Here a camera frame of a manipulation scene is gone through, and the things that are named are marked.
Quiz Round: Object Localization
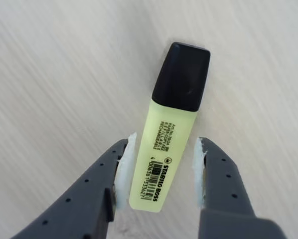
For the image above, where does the yellow highlighter with black cap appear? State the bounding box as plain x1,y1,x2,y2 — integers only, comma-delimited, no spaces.
128,41,211,214

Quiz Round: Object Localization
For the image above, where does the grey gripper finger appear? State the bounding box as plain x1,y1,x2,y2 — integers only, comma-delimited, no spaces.
192,136,291,239
6,132,138,239

